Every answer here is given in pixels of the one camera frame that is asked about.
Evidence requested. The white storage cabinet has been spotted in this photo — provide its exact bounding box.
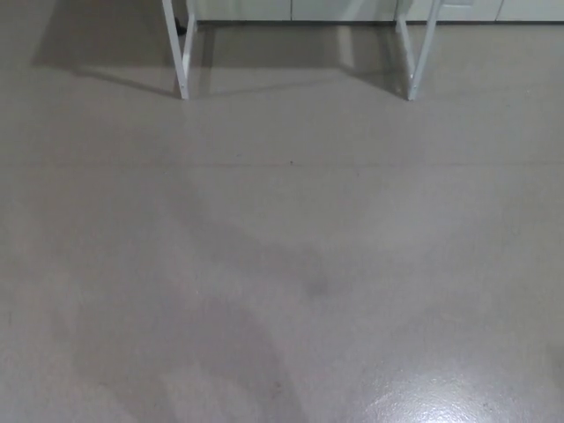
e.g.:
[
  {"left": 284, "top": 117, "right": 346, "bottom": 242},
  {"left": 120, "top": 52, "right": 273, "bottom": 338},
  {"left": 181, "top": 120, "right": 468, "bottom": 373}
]
[{"left": 196, "top": 0, "right": 564, "bottom": 23}]

